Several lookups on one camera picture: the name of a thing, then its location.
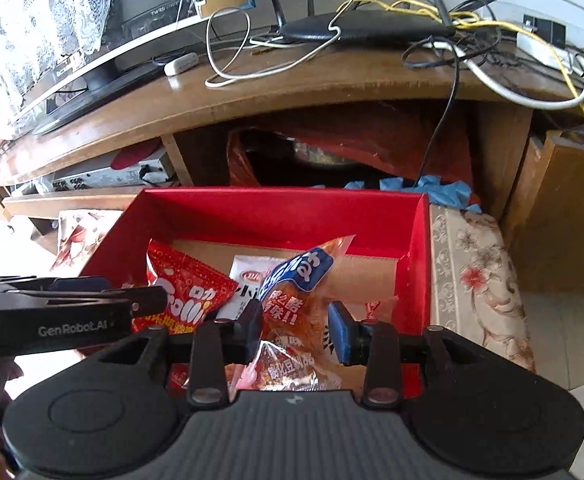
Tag wooden TV stand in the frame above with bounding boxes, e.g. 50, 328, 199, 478
0, 42, 584, 241

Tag blue crumpled plastic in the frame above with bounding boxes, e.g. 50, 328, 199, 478
344, 175, 482, 213

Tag red snack packet white letters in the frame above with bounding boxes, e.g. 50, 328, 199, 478
146, 240, 240, 337

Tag black router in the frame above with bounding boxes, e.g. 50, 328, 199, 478
259, 0, 502, 50

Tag thick white cable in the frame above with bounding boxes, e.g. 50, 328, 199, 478
424, 40, 584, 111

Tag silver media player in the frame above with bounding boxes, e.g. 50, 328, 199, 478
47, 152, 179, 193

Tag thin white cable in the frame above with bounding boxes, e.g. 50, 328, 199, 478
204, 7, 345, 88

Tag red cardboard box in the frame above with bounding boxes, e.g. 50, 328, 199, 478
79, 187, 433, 395

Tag yellow cable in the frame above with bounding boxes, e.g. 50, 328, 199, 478
337, 0, 584, 158

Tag television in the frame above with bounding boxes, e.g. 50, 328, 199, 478
0, 0, 213, 136

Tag black cable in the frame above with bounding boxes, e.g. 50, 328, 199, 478
404, 25, 502, 188

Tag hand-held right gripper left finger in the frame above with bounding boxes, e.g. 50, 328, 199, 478
86, 302, 265, 409

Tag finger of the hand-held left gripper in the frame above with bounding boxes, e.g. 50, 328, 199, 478
0, 276, 110, 294
6, 286, 169, 319

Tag red cartoon snack packet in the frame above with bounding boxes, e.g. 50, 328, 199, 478
227, 234, 367, 393

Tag white power strip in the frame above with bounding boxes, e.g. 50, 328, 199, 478
516, 32, 584, 94

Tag red round lid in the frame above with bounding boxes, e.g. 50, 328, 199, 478
111, 149, 165, 171

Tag white noodle snack packet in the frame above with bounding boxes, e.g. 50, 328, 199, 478
217, 255, 293, 323

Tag red plastic bag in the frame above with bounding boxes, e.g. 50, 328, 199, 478
227, 127, 475, 191

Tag small white adapter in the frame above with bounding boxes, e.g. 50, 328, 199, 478
164, 52, 200, 77

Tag white lace cloth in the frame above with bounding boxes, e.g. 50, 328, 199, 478
0, 0, 115, 126

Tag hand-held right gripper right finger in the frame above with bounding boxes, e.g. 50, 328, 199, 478
328, 301, 503, 409

